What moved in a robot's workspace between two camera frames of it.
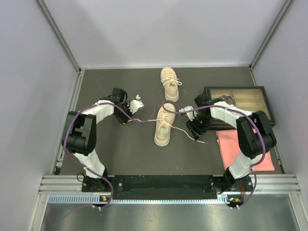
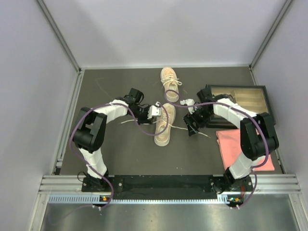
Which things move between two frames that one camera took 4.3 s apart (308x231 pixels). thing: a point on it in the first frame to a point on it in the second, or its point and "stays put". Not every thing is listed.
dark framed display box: (250, 98) stays put
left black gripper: (124, 120) to (145, 120)
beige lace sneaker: (164, 121) stays put
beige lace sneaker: (168, 77) stays put
